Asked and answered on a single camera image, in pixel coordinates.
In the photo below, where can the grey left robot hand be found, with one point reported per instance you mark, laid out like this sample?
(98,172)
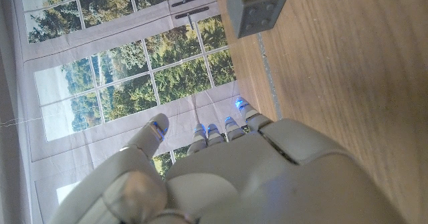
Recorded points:
(267,177)

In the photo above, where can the dark grey cube block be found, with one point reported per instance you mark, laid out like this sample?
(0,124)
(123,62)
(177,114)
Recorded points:
(257,15)

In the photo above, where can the grey tape rectangle outline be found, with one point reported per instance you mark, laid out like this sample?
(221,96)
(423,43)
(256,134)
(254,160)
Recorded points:
(269,80)

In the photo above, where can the printed window forest backdrop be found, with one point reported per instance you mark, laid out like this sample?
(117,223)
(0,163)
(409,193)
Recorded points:
(117,67)

